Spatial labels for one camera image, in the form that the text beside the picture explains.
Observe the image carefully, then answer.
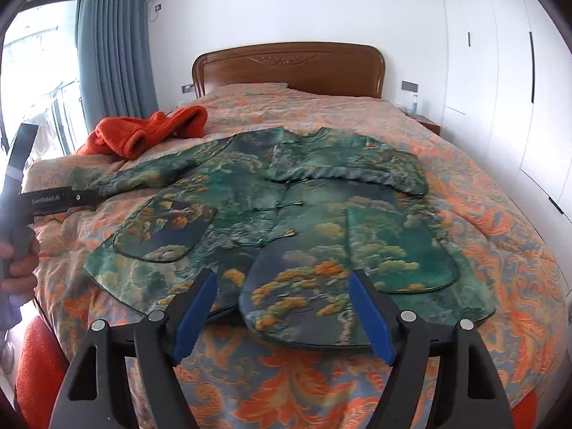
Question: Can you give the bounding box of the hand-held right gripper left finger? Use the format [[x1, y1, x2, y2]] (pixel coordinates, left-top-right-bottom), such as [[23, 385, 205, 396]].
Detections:
[[48, 269, 218, 429]]

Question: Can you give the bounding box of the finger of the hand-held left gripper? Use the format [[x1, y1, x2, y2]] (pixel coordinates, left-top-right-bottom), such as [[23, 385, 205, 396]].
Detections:
[[69, 186, 98, 212]]

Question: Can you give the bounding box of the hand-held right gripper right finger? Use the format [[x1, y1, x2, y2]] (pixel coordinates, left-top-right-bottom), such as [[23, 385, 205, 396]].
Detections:
[[349, 269, 523, 429]]

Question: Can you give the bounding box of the green patterned jacket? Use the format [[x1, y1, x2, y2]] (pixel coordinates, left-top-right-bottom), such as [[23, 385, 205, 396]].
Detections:
[[83, 126, 497, 348]]

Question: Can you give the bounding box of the person's left hand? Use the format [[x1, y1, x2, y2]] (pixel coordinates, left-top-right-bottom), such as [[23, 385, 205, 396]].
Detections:
[[0, 239, 40, 296]]

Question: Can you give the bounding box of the orange knit sweater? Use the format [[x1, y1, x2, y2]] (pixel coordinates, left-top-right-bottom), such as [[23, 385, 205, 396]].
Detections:
[[74, 105, 209, 160]]

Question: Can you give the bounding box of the window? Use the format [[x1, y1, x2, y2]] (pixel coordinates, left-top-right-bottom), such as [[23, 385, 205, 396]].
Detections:
[[0, 0, 85, 159]]

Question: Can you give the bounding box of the orange fuzzy seat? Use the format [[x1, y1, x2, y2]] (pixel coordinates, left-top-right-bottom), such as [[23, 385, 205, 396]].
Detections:
[[15, 315, 76, 429]]

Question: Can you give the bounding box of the blue curtain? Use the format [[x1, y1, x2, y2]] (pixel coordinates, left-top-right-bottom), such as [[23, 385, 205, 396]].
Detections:
[[77, 0, 158, 121]]

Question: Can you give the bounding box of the wooden nightstand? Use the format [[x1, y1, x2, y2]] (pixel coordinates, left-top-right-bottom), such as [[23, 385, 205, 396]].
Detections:
[[413, 114, 443, 137]]

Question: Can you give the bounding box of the wooden headboard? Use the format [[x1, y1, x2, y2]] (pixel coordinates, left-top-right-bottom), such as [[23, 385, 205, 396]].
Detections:
[[192, 42, 386, 99]]

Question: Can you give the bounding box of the white wardrobe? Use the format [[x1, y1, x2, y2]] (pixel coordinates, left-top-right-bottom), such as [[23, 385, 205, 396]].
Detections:
[[438, 0, 572, 244]]

